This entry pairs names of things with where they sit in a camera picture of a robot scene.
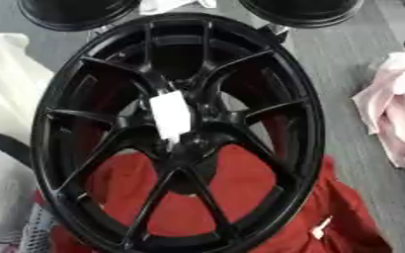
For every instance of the black spoked wheel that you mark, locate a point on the black spoked wheel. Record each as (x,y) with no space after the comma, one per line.
(304,108)

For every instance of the person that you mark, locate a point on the person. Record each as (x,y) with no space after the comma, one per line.
(399,105)
(7,95)

